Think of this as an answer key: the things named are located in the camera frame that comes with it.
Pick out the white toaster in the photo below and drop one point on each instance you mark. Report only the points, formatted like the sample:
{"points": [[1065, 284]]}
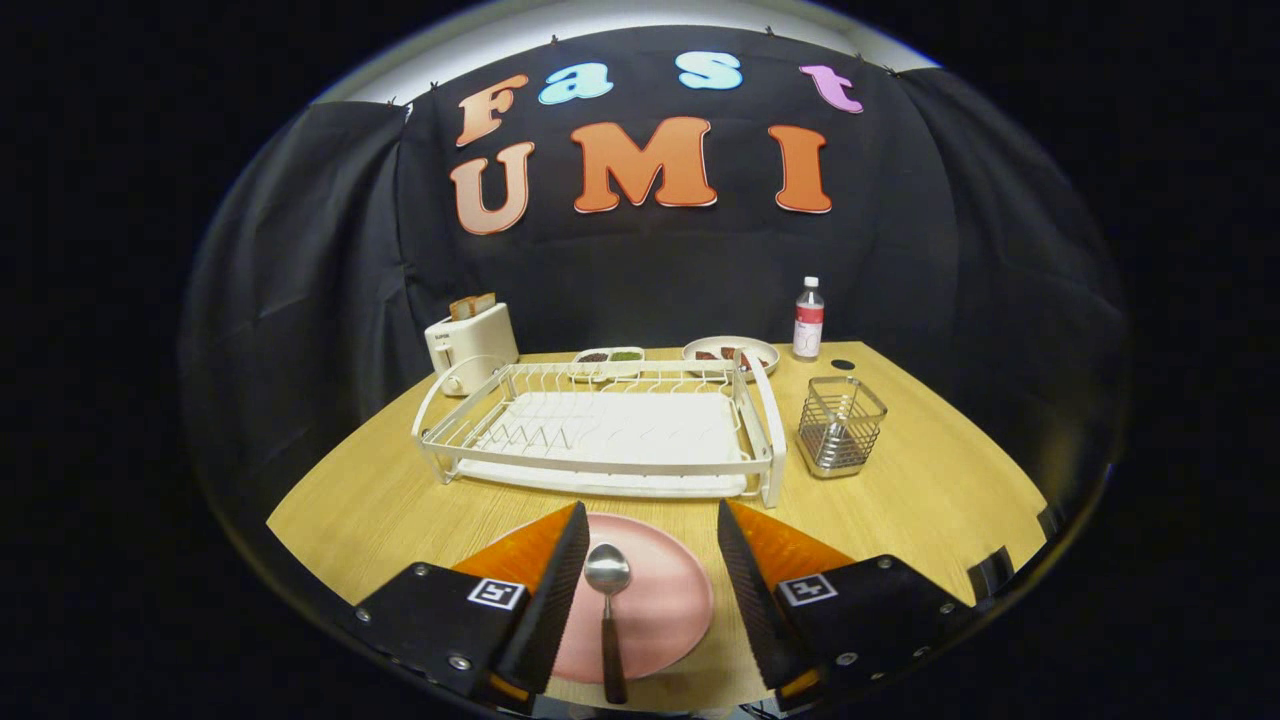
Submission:
{"points": [[475, 345]]}

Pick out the white plate with meat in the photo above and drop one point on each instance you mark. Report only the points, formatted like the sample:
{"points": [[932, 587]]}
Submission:
{"points": [[730, 341]]}

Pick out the brown toast slice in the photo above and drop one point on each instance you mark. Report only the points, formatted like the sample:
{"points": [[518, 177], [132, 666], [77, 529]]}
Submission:
{"points": [[483, 303], [460, 309]]}

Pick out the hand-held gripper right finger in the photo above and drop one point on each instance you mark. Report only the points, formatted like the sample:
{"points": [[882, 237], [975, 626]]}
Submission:
{"points": [[755, 600]]}

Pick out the white divided tray with beans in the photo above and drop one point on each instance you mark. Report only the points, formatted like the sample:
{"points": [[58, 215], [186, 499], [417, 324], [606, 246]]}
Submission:
{"points": [[610, 356]]}

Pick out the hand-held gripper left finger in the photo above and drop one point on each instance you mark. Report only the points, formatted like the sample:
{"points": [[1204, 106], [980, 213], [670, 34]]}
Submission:
{"points": [[560, 600]]}

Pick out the clear bottle with red label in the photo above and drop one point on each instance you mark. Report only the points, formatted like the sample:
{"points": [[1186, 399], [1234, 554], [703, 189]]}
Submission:
{"points": [[808, 325]]}

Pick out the pink plate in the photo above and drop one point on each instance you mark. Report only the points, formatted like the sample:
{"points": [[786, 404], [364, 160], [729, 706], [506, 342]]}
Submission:
{"points": [[660, 600]]}

